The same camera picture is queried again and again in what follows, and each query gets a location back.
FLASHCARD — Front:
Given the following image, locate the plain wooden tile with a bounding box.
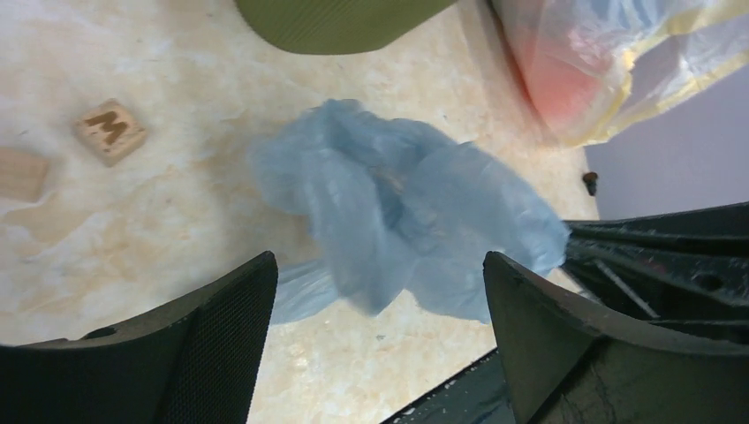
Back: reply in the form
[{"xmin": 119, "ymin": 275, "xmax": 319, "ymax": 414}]
[{"xmin": 1, "ymin": 147, "xmax": 49, "ymax": 202}]

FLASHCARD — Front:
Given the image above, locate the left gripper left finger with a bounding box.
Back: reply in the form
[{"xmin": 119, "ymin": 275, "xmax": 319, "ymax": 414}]
[{"xmin": 1, "ymin": 252, "xmax": 278, "ymax": 423}]

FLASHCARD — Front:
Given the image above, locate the wooden letter tile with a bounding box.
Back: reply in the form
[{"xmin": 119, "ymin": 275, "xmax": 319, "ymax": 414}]
[{"xmin": 73, "ymin": 98, "xmax": 148, "ymax": 167}]

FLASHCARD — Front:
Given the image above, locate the blue plastic trash bag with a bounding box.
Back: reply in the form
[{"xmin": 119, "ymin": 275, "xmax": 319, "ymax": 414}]
[{"xmin": 252, "ymin": 100, "xmax": 571, "ymax": 324}]

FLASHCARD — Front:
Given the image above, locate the small black part on floor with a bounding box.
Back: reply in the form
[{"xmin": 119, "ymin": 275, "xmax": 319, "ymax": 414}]
[{"xmin": 582, "ymin": 171, "xmax": 599, "ymax": 197}]

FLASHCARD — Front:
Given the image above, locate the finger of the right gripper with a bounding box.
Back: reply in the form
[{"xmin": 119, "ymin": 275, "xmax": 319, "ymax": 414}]
[
  {"xmin": 566, "ymin": 202, "xmax": 748, "ymax": 258},
  {"xmin": 562, "ymin": 243, "xmax": 748, "ymax": 340}
]

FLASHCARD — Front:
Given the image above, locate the green mesh trash bin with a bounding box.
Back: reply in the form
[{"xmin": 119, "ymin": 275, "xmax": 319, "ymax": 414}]
[{"xmin": 235, "ymin": 0, "xmax": 454, "ymax": 56}]

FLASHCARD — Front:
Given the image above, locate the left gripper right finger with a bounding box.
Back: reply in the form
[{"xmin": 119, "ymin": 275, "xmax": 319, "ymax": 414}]
[{"xmin": 483, "ymin": 252, "xmax": 748, "ymax": 423}]

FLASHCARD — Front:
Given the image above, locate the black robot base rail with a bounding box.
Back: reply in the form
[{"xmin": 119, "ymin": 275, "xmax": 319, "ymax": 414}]
[{"xmin": 384, "ymin": 349, "xmax": 516, "ymax": 424}]

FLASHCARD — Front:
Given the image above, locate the large translucent bag of trash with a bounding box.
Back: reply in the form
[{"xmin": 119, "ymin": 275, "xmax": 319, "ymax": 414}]
[{"xmin": 493, "ymin": 1, "xmax": 748, "ymax": 147}]

